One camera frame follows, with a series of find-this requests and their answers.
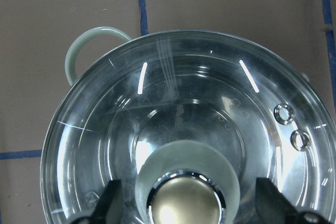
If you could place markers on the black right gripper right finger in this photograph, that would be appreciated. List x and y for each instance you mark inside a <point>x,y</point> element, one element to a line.
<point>272,206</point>

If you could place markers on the glass pot lid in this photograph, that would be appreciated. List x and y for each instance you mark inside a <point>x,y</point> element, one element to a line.
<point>183,119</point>

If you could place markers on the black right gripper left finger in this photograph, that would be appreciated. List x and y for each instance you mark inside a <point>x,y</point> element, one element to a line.
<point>109,207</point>

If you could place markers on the pale green cooking pot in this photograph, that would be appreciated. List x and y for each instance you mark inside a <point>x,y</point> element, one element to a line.
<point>78,51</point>

